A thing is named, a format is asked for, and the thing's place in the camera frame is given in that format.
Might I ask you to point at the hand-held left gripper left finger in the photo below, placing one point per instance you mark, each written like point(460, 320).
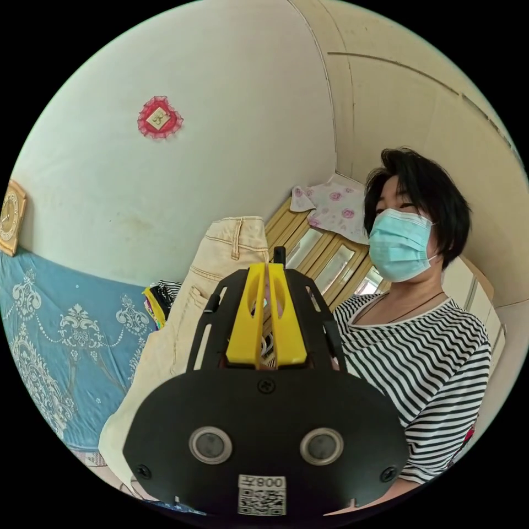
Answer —
point(237, 330)

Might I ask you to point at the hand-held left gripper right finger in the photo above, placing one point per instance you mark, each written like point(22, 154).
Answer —
point(291, 334)

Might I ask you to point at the pale yellow long pants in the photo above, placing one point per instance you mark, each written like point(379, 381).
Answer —
point(194, 330)

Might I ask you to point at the pile of clothes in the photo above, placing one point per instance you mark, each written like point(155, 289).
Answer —
point(162, 298)

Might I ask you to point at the person's body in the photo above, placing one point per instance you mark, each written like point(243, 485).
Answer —
point(413, 351)

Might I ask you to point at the white floral curtain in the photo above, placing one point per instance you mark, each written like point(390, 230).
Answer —
point(330, 206)

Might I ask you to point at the bed with blue printed sheet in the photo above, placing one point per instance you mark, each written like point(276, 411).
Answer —
point(62, 297)

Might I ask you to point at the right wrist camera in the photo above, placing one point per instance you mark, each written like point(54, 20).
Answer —
point(279, 254)

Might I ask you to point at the window with wooden frame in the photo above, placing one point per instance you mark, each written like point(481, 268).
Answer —
point(330, 256)

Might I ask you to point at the red heart wall ornament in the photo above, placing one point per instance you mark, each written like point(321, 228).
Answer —
point(159, 117)

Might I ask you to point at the wooden square wall clock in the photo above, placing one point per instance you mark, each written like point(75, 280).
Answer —
point(10, 217)

